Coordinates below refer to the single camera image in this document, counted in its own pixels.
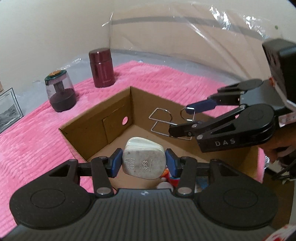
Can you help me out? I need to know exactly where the maroon metal food jar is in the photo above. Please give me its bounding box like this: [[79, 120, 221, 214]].
[[89, 48, 115, 88]]

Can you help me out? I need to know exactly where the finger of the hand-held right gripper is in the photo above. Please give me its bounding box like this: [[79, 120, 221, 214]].
[[168, 104, 247, 139], [186, 79, 264, 114]]

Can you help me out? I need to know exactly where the white plug adapter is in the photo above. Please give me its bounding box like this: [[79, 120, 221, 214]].
[[122, 137, 167, 180]]

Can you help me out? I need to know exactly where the silver picture frame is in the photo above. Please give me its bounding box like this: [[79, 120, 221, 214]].
[[0, 88, 24, 133]]

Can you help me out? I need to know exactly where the metal wire holder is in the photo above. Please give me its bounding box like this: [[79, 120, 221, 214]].
[[149, 107, 197, 141]]

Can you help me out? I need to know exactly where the person's right hand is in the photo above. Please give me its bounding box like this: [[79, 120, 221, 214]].
[[264, 131, 296, 163]]

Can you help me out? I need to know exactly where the pink ribbed blanket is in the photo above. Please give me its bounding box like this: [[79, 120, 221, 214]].
[[0, 60, 266, 230]]

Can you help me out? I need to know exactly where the brown cardboard box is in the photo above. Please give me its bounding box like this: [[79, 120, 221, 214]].
[[58, 86, 265, 186]]

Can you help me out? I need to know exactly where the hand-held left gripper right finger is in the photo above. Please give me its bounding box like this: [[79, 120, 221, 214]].
[[165, 149, 249, 197]]

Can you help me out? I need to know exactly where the clear plastic sheet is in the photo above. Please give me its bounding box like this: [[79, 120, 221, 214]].
[[30, 0, 296, 93]]

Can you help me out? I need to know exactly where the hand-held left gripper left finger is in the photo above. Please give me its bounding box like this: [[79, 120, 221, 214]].
[[46, 148, 123, 198]]

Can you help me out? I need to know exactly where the glass jar with dark contents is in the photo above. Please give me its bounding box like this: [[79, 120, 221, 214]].
[[45, 70, 76, 113]]

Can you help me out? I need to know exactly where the cat figurine toy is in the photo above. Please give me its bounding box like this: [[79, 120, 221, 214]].
[[156, 169, 181, 189]]

